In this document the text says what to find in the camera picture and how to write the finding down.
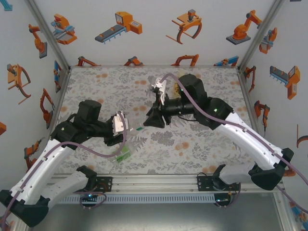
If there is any slotted grey cable duct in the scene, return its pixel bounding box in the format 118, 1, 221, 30
48, 194, 215, 204

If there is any aluminium corner post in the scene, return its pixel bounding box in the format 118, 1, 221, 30
237, 0, 286, 72
24, 0, 72, 71

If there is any aluminium side rail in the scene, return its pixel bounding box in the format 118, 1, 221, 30
44, 68, 73, 145
237, 68, 265, 135

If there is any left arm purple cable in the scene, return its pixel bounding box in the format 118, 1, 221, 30
0, 112, 128, 231

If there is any grey metal panel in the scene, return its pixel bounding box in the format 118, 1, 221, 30
25, 203, 283, 231

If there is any floral patterned table cover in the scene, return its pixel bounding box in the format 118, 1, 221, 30
51, 66, 268, 176

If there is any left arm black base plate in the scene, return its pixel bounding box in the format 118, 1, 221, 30
95, 177, 113, 193

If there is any aluminium back rail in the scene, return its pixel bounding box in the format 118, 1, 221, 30
69, 64, 240, 69

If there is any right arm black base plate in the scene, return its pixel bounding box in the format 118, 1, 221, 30
197, 174, 241, 193

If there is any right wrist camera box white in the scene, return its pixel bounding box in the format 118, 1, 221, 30
148, 76, 169, 108

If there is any aluminium front frame rail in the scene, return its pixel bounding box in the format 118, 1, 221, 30
23, 173, 286, 195

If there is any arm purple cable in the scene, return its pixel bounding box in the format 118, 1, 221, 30
0, 112, 128, 231
161, 73, 308, 215

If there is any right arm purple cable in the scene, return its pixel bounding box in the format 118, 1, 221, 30
161, 73, 308, 215

